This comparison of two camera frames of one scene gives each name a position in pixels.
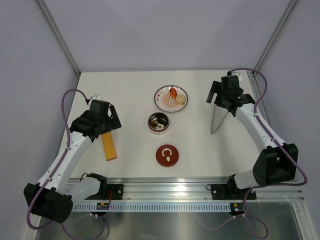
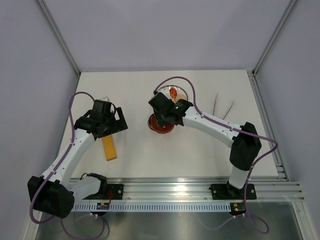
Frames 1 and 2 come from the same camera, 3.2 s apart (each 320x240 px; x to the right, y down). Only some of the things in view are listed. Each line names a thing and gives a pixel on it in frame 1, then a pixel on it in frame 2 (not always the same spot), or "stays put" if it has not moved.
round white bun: x=180 y=99 stays put
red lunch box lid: x=167 y=155 → x=152 y=124
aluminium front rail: x=190 y=189 stays put
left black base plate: x=109 y=192 stays put
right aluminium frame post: x=291 y=5 stays put
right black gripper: x=216 y=88 → x=160 y=122
